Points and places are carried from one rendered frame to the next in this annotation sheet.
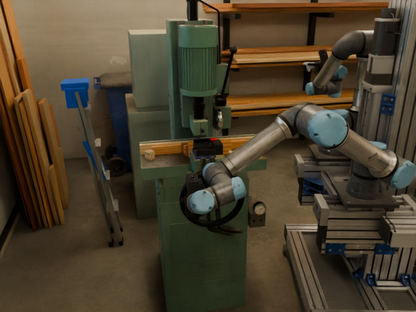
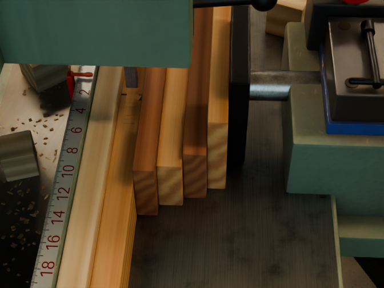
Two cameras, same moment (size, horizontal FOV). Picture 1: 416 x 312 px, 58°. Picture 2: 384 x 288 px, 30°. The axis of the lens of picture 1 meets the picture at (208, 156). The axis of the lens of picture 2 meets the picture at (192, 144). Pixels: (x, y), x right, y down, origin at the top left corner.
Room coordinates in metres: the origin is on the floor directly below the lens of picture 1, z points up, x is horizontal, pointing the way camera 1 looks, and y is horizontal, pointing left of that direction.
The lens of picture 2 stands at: (1.63, 0.43, 1.36)
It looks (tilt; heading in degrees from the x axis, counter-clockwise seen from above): 49 degrees down; 284
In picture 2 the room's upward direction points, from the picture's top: 1 degrees counter-clockwise
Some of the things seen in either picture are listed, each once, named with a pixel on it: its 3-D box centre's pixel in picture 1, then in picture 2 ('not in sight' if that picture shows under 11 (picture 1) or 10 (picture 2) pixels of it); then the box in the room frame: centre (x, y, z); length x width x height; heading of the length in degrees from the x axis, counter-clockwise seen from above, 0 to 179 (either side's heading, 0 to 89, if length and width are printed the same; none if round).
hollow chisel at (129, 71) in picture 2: not in sight; (130, 61); (1.78, 0.04, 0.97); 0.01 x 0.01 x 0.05; 10
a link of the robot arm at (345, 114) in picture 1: (337, 122); not in sight; (1.97, -0.71, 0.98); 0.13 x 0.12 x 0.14; 103
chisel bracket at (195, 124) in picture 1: (199, 125); (97, 5); (1.80, 0.04, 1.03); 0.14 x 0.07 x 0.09; 10
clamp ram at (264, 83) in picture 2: (203, 149); (275, 85); (1.67, 0.02, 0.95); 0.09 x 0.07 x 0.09; 100
